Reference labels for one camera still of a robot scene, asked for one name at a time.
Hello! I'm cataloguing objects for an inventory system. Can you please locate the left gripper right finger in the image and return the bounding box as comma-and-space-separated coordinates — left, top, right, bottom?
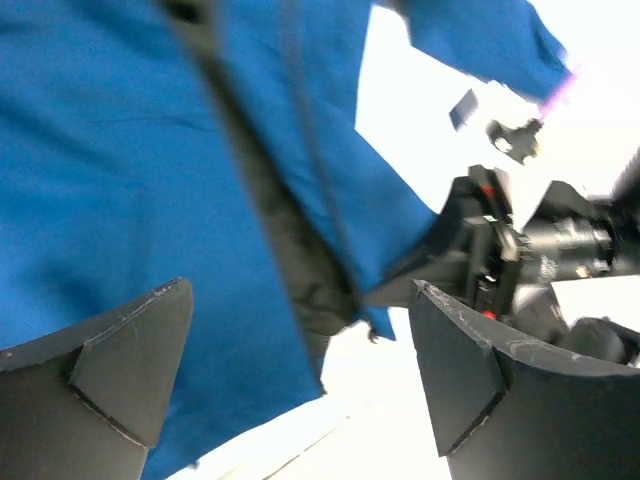
410, 281, 639, 479

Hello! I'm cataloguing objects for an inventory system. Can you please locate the blue hooded zip jacket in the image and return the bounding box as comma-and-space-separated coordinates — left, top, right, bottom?
0, 0, 574, 480

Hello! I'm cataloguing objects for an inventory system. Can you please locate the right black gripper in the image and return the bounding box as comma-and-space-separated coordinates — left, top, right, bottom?
362, 165, 614, 319

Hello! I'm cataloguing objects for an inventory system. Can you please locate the right blue table label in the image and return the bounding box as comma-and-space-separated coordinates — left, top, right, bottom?
448, 89, 478, 131

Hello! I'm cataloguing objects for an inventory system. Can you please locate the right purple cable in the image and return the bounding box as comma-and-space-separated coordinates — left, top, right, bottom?
539, 64, 586, 124

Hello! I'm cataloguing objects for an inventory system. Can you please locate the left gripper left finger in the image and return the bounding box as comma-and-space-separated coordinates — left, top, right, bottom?
1, 278, 194, 480

